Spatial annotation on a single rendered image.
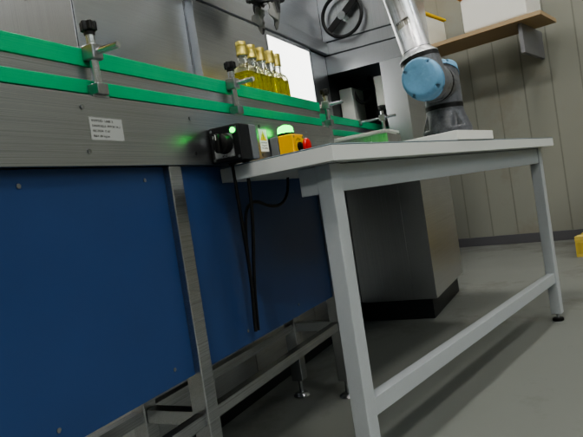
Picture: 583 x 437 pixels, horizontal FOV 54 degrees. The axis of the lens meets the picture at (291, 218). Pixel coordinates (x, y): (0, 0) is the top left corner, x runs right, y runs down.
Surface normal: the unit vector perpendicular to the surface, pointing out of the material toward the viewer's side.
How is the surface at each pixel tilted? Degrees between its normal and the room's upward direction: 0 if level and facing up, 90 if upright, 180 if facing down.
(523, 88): 90
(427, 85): 97
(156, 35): 90
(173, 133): 90
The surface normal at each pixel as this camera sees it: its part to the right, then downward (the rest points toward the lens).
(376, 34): -0.44, 0.09
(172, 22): 0.88, -0.12
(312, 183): -0.62, 0.11
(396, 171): 0.76, -0.10
